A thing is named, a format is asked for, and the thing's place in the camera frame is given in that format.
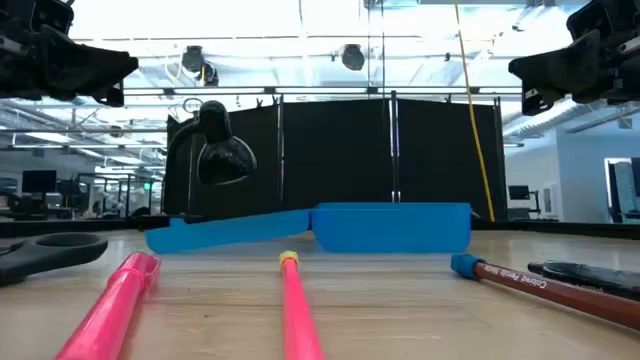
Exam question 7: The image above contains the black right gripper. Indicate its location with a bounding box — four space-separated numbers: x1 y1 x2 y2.
508 0 640 116

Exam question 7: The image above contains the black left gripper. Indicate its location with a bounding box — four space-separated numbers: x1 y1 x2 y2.
0 0 140 108

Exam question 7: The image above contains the black ballpoint pen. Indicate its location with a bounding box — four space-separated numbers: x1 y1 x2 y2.
526 259 640 302

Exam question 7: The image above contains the brown pencil blue cap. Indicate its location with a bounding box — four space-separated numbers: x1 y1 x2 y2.
450 252 640 332

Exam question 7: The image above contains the pink highlighter marker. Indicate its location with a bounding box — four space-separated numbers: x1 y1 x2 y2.
53 251 162 360

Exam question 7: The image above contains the pink pencil yellow tip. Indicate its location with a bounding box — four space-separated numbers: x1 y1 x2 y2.
278 250 327 360

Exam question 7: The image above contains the blue plastic supply box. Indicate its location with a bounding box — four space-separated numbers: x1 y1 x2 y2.
145 202 473 255

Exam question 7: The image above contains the black ceiling spotlight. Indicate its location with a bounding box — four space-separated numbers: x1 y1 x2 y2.
340 43 367 72
180 45 220 87

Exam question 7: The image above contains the black desk lamp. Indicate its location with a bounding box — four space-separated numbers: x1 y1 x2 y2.
137 99 259 231

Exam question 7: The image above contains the black partition screen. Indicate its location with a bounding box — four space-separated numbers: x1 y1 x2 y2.
164 94 509 224

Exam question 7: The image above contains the grey overhead crossbar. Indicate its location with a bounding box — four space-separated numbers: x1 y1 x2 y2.
119 84 524 97

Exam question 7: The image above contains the yellow hanging cable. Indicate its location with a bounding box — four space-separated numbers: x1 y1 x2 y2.
452 0 497 224

